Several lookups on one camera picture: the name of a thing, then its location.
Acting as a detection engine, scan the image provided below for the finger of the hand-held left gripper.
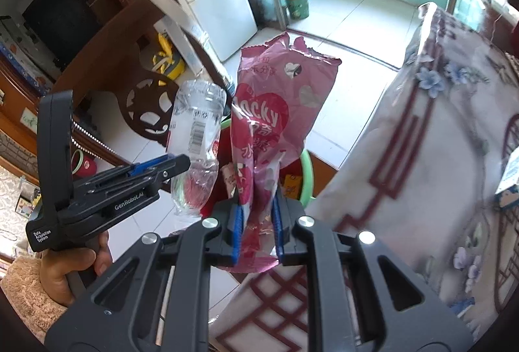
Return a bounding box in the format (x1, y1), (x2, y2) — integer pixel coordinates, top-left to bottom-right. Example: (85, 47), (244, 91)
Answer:
(87, 156), (173, 191)
(142, 155), (191, 191)

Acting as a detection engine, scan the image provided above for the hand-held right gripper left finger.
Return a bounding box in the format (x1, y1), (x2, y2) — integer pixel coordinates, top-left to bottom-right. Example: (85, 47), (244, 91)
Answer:
(44, 200), (246, 352)

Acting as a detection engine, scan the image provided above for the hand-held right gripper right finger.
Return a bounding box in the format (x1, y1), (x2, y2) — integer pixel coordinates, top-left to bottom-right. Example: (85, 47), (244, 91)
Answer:
(272, 196), (475, 352)

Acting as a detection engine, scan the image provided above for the clear plastic bottle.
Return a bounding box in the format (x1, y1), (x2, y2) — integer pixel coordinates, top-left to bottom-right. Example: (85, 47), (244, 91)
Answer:
(167, 79), (227, 218)

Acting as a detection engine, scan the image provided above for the red bin with green rim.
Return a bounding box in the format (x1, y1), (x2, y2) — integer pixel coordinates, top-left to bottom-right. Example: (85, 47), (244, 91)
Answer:
(199, 117), (316, 220)

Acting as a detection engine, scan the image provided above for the pink snack wrapper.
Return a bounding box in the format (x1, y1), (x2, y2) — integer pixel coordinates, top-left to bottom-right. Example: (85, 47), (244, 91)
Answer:
(230, 31), (342, 273)

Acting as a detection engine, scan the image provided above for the green trash can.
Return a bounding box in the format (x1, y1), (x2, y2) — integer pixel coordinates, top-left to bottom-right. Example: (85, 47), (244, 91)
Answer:
(279, 0), (311, 21)

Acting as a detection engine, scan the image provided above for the person's left hand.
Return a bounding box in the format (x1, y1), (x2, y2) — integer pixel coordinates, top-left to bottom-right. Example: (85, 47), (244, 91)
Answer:
(41, 232), (113, 306)

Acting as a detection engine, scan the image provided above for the red cup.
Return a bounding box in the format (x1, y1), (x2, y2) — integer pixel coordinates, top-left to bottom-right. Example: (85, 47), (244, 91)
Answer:
(71, 149), (98, 178)

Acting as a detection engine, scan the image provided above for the small yellow packet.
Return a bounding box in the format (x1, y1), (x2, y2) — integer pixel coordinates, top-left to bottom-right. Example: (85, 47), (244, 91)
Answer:
(282, 174), (303, 199)

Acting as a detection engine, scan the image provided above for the carved wooden chair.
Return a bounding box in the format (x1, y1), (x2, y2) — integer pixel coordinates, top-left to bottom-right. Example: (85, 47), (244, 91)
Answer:
(53, 0), (212, 142)

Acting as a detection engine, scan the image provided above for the yellow toy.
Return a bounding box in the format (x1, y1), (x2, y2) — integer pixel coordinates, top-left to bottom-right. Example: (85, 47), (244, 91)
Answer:
(152, 33), (186, 82)

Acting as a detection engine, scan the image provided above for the black television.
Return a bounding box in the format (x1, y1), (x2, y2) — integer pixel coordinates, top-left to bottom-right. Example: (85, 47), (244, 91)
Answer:
(22, 0), (102, 71)

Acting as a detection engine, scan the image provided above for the long grey box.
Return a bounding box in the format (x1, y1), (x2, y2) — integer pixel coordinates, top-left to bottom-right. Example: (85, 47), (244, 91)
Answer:
(144, 0), (236, 93)

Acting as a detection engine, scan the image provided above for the floral tablecloth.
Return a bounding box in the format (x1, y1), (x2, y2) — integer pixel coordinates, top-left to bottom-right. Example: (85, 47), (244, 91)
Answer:
(209, 3), (519, 352)

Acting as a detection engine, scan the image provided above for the blue white milk carton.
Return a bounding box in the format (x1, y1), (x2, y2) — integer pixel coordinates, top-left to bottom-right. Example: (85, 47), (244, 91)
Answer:
(494, 147), (519, 209)

